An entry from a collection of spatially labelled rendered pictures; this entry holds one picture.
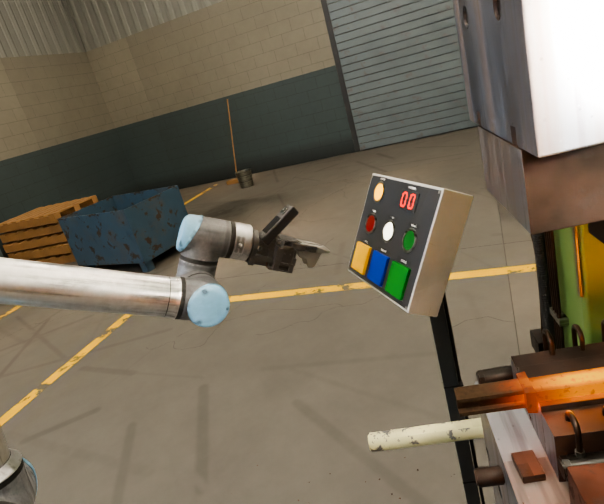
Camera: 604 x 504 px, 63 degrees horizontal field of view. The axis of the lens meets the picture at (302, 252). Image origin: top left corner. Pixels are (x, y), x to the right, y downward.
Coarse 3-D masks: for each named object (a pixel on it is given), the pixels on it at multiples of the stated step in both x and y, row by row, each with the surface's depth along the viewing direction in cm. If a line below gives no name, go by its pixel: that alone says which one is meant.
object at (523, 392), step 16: (480, 384) 71; (496, 384) 70; (512, 384) 69; (528, 384) 68; (544, 384) 68; (560, 384) 67; (576, 384) 66; (592, 384) 65; (464, 400) 69; (480, 400) 69; (496, 400) 69; (512, 400) 69; (528, 400) 67; (544, 400) 67
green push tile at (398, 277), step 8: (392, 264) 114; (400, 264) 112; (392, 272) 114; (400, 272) 111; (408, 272) 108; (392, 280) 113; (400, 280) 110; (392, 288) 113; (400, 288) 110; (400, 296) 109
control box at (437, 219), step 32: (384, 192) 125; (416, 192) 111; (448, 192) 103; (384, 224) 122; (416, 224) 109; (448, 224) 105; (352, 256) 136; (416, 256) 107; (448, 256) 107; (384, 288) 118; (416, 288) 106
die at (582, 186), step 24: (480, 144) 69; (504, 144) 56; (600, 144) 49; (504, 168) 58; (528, 168) 50; (552, 168) 50; (576, 168) 50; (600, 168) 50; (504, 192) 61; (528, 192) 51; (552, 192) 51; (576, 192) 51; (600, 192) 51; (528, 216) 52; (552, 216) 52; (576, 216) 52; (600, 216) 51
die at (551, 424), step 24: (528, 360) 79; (552, 360) 77; (576, 360) 74; (600, 360) 73; (552, 408) 66; (576, 408) 65; (600, 408) 64; (552, 432) 63; (600, 432) 61; (552, 456) 65
